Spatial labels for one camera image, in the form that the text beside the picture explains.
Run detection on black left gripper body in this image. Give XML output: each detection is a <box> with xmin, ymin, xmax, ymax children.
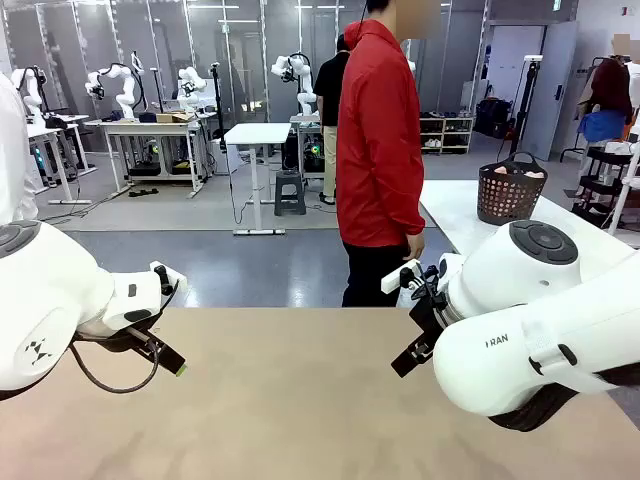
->
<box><xmin>105</xmin><ymin>294</ymin><xmax>175</xmax><ymax>355</ymax></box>

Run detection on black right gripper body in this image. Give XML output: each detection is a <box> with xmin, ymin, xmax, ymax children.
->
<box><xmin>407</xmin><ymin>288</ymin><xmax>450</xmax><ymax>347</ymax></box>

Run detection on dark perforated plastic basket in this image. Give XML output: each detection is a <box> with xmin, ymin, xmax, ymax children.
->
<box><xmin>477</xmin><ymin>151</ymin><xmax>550</xmax><ymax>227</ymax></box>

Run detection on person's right forearm red sleeve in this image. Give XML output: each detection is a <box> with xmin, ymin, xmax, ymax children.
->
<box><xmin>392</xmin><ymin>159</ymin><xmax>427</xmax><ymax>237</ymax></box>

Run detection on person's right hand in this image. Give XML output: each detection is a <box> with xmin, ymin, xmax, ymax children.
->
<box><xmin>405</xmin><ymin>231</ymin><xmax>428</xmax><ymax>263</ymax></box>

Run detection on large white table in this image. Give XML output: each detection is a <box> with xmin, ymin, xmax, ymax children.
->
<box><xmin>418</xmin><ymin>178</ymin><xmax>637</xmax><ymax>262</ymax></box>

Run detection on person in red jacket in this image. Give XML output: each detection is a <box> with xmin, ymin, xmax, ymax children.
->
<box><xmin>335</xmin><ymin>0</ymin><xmax>442</xmax><ymax>309</ymax></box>

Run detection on black step stool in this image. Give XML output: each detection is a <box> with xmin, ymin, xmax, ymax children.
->
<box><xmin>273</xmin><ymin>169</ymin><xmax>308</xmax><ymax>217</ymax></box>

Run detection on white shoe shelf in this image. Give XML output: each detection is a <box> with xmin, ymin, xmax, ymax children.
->
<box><xmin>418</xmin><ymin>115</ymin><xmax>475</xmax><ymax>155</ymax></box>

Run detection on black bag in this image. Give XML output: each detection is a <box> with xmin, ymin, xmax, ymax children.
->
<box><xmin>473</xmin><ymin>97</ymin><xmax>515</xmax><ymax>140</ymax></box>

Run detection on long white lab desk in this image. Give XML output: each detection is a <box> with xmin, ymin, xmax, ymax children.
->
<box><xmin>83</xmin><ymin>117</ymin><xmax>207</xmax><ymax>200</ymax></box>

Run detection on small white standing desk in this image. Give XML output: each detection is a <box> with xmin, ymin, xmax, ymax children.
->
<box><xmin>223</xmin><ymin>122</ymin><xmax>292</xmax><ymax>237</ymax></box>

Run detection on person in white clothes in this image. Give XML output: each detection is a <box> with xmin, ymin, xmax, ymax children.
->
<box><xmin>0</xmin><ymin>72</ymin><xmax>40</xmax><ymax>227</ymax></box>

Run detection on black utility cart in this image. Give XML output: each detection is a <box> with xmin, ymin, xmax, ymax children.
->
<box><xmin>564</xmin><ymin>144</ymin><xmax>640</xmax><ymax>229</ymax></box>

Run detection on thin black tripod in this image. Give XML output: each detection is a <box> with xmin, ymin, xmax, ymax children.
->
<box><xmin>148</xmin><ymin>67</ymin><xmax>167</xmax><ymax>114</ymax></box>

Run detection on person in black shirt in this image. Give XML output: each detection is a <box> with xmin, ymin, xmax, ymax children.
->
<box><xmin>313</xmin><ymin>33</ymin><xmax>351</xmax><ymax>206</ymax></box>

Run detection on blue bag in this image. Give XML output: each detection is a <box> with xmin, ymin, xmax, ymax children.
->
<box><xmin>577</xmin><ymin>109</ymin><xmax>629</xmax><ymax>144</ymax></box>

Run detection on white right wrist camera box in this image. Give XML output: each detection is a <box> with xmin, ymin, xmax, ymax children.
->
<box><xmin>380</xmin><ymin>258</ymin><xmax>422</xmax><ymax>294</ymax></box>

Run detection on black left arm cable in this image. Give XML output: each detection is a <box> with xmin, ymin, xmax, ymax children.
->
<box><xmin>68</xmin><ymin>327</ymin><xmax>162</xmax><ymax>395</ymax></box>

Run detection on black right arm cable sleeve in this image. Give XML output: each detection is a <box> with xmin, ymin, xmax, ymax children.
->
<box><xmin>487</xmin><ymin>367</ymin><xmax>640</xmax><ymax>434</ymax></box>

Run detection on white rack frame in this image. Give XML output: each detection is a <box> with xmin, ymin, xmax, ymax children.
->
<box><xmin>606</xmin><ymin>149</ymin><xmax>640</xmax><ymax>237</ymax></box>

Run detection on black camera tripod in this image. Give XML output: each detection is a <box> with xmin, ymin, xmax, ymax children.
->
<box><xmin>208</xmin><ymin>62</ymin><xmax>226</xmax><ymax>141</ymax></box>

